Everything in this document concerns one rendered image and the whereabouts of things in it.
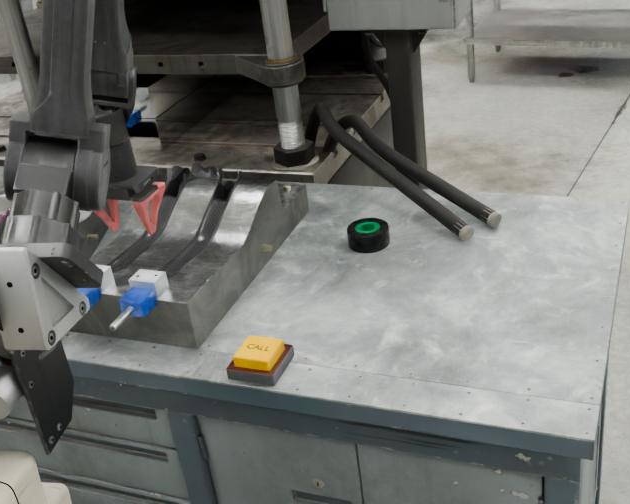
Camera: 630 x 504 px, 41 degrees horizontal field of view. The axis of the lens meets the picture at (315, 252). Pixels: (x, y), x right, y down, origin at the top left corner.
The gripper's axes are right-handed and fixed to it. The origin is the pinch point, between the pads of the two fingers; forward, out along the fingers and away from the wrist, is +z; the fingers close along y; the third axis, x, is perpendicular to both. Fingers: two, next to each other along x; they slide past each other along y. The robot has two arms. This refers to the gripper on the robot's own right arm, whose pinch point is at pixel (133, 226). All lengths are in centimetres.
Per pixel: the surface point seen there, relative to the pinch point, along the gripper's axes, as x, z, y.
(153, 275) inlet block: -0.8, 9.4, -0.8
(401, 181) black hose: -50, 15, -28
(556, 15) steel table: -400, 84, -12
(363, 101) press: -116, 25, 4
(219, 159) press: -74, 24, 27
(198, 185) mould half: -30.3, 8.4, 6.5
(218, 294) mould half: -7.2, 16.5, -8.1
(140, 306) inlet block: 5.3, 11.3, -1.6
